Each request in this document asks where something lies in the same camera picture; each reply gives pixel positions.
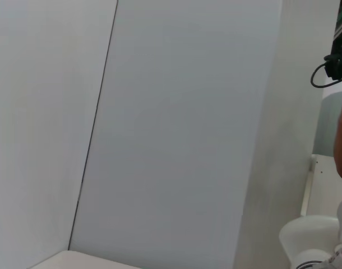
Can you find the white panel with holes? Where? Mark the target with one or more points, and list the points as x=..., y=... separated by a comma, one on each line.
x=325, y=190

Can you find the black clamp device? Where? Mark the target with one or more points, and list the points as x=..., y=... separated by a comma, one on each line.
x=336, y=67

